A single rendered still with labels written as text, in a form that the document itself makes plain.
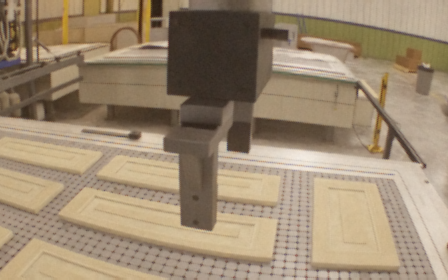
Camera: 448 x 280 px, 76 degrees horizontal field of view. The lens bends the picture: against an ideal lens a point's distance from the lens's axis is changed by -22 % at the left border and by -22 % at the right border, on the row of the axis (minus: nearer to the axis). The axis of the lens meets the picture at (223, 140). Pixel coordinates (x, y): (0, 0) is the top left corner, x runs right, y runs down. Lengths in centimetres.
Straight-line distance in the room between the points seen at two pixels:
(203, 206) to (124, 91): 396
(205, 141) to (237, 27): 16
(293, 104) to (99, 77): 240
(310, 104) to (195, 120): 351
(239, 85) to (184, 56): 9
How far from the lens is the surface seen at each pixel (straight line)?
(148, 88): 428
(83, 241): 101
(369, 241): 105
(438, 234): 122
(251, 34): 49
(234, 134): 80
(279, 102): 397
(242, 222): 105
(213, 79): 51
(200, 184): 49
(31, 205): 120
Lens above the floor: 148
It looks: 21 degrees down
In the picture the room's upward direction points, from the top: 2 degrees clockwise
